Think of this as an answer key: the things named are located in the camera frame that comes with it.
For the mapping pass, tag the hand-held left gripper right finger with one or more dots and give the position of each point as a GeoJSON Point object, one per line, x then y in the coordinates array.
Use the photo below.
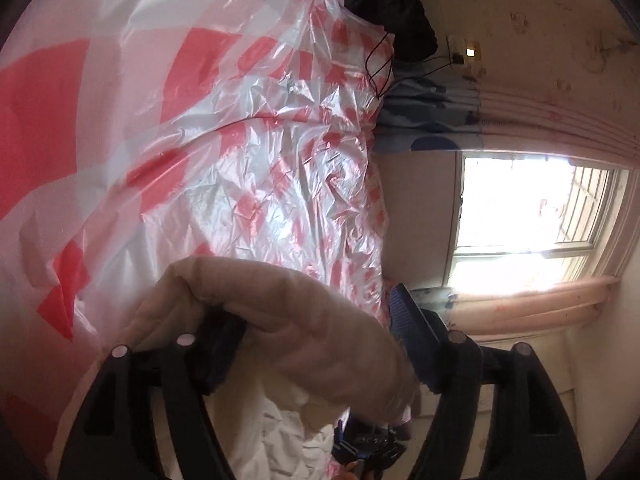
{"type": "Point", "coordinates": [407, 330]}

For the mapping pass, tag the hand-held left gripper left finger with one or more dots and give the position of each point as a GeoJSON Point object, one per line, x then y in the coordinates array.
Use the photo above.
{"type": "Point", "coordinates": [222, 360]}

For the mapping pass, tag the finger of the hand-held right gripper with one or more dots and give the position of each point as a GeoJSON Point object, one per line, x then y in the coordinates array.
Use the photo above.
{"type": "Point", "coordinates": [342, 442]}

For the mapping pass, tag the black clothes heap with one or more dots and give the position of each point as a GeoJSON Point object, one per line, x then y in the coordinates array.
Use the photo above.
{"type": "Point", "coordinates": [390, 5]}

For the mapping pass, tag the pink and blue patterned curtain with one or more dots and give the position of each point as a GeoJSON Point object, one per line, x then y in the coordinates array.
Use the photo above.
{"type": "Point", "coordinates": [525, 305]}

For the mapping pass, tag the window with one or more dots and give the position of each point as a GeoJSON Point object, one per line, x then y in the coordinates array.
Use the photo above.
{"type": "Point", "coordinates": [515, 210]}

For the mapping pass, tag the red checked plastic sheet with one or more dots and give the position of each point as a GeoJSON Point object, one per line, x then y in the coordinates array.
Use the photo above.
{"type": "Point", "coordinates": [200, 135]}

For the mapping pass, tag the wall socket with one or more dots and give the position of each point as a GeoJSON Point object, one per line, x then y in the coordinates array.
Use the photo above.
{"type": "Point", "coordinates": [467, 52]}

